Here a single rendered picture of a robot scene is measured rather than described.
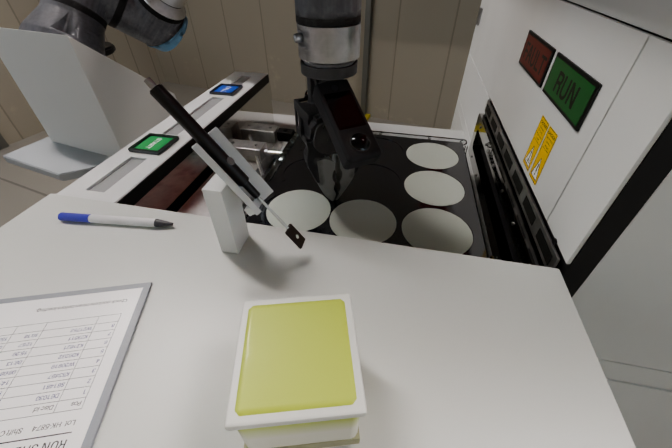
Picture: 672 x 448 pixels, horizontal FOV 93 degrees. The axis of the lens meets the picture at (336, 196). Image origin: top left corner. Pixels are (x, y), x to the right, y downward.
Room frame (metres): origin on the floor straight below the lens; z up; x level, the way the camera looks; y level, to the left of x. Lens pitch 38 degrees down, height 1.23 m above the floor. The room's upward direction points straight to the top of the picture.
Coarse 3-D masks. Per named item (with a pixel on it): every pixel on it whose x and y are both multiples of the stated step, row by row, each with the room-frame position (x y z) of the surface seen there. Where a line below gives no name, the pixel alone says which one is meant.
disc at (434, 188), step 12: (408, 180) 0.46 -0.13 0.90; (420, 180) 0.46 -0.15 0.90; (432, 180) 0.46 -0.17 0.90; (444, 180) 0.46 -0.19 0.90; (456, 180) 0.46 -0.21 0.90; (408, 192) 0.42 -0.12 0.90; (420, 192) 0.42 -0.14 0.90; (432, 192) 0.42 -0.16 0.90; (444, 192) 0.42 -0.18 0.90; (456, 192) 0.42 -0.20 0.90; (432, 204) 0.39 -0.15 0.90; (444, 204) 0.39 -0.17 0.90
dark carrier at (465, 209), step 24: (384, 144) 0.59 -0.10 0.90; (408, 144) 0.59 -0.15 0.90; (456, 144) 0.59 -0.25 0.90; (288, 168) 0.50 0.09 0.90; (360, 168) 0.50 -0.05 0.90; (384, 168) 0.50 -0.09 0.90; (408, 168) 0.50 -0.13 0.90; (456, 168) 0.50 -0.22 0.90; (360, 192) 0.42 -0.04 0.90; (384, 192) 0.42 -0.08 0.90; (264, 216) 0.36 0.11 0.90; (480, 240) 0.31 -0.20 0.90
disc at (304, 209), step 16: (288, 192) 0.42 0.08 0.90; (304, 192) 0.42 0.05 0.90; (272, 208) 0.38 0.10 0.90; (288, 208) 0.38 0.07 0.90; (304, 208) 0.38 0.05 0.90; (320, 208) 0.38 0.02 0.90; (272, 224) 0.35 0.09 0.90; (288, 224) 0.34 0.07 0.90; (304, 224) 0.34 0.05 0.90; (320, 224) 0.34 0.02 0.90
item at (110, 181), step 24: (240, 72) 0.86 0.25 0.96; (216, 96) 0.70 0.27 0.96; (240, 96) 0.70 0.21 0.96; (168, 120) 0.57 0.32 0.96; (96, 168) 0.40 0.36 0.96; (120, 168) 0.41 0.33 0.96; (144, 168) 0.40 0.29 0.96; (72, 192) 0.34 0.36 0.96; (96, 192) 0.34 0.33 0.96; (120, 192) 0.34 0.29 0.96
